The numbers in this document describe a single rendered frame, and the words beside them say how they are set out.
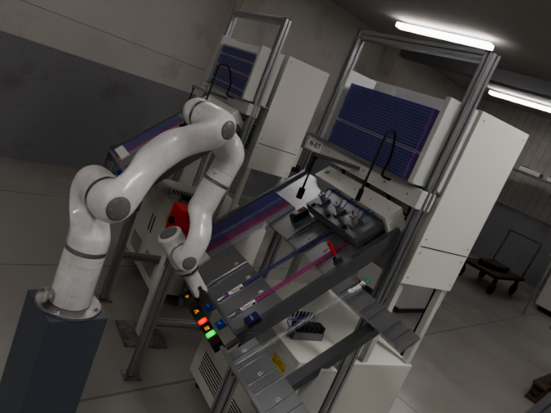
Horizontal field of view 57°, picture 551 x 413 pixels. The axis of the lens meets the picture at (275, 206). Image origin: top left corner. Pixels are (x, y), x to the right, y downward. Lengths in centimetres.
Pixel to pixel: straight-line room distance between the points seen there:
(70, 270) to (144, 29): 422
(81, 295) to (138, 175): 39
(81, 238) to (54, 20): 384
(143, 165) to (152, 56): 420
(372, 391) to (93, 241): 139
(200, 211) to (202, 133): 29
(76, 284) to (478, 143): 148
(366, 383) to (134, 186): 134
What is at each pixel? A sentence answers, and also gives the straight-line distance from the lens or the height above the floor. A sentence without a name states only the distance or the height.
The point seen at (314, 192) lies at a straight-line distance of 227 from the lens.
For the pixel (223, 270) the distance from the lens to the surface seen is 204.
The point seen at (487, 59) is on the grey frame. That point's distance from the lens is 192.
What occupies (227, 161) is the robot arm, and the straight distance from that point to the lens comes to 165.
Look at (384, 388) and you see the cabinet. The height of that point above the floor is 50.
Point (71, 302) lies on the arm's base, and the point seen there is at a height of 74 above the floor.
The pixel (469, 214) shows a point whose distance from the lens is 217.
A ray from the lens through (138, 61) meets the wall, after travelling 558.
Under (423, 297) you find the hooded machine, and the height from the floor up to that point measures 20.
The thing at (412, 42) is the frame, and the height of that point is 188.
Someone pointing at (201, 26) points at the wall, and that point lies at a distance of 589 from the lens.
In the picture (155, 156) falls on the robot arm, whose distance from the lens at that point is 150.
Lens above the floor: 152
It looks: 12 degrees down
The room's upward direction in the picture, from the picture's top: 22 degrees clockwise
